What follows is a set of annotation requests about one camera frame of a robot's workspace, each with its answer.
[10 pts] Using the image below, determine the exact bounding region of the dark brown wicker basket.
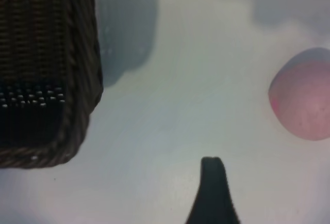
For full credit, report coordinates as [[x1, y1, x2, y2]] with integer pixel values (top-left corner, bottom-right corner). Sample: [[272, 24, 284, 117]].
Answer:
[[0, 0, 105, 170]]

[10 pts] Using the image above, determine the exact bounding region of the pink peach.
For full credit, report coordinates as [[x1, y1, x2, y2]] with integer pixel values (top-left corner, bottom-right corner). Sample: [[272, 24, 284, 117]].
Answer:
[[268, 47, 330, 141]]

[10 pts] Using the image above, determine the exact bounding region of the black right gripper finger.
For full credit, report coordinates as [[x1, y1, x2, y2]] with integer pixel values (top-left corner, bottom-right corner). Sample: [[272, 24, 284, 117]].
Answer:
[[185, 156, 242, 224]]

